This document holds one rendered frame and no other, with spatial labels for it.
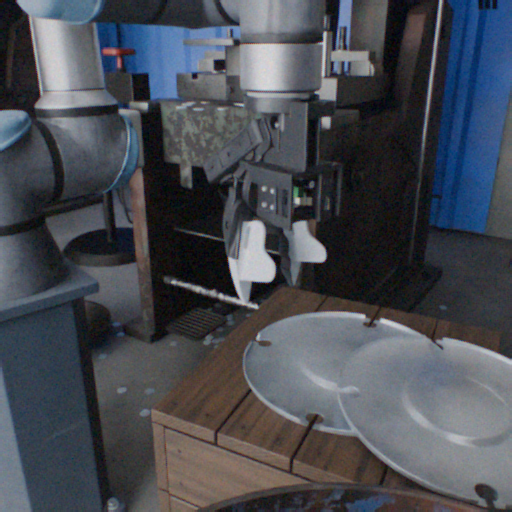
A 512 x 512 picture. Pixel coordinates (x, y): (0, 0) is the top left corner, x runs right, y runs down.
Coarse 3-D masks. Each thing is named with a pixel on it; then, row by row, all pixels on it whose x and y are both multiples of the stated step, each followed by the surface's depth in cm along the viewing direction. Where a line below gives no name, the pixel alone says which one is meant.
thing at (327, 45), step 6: (324, 30) 108; (324, 36) 107; (330, 36) 108; (324, 42) 108; (330, 42) 109; (324, 48) 108; (330, 48) 109; (324, 54) 109; (330, 54) 110; (324, 60) 109; (330, 60) 110; (324, 66) 110; (330, 66) 111; (324, 72) 110; (330, 72) 111
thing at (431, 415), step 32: (352, 352) 71; (384, 352) 73; (416, 352) 73; (448, 352) 74; (480, 352) 74; (352, 384) 66; (384, 384) 66; (416, 384) 66; (448, 384) 66; (480, 384) 67; (352, 416) 61; (384, 416) 61; (416, 416) 61; (448, 416) 61; (480, 416) 61; (384, 448) 56; (416, 448) 57; (448, 448) 57; (480, 448) 58; (416, 480) 53; (448, 480) 53; (480, 480) 53
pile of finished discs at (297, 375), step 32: (288, 320) 84; (320, 320) 85; (352, 320) 85; (384, 320) 84; (256, 352) 76; (288, 352) 76; (320, 352) 75; (256, 384) 69; (288, 384) 69; (320, 384) 68; (288, 416) 62
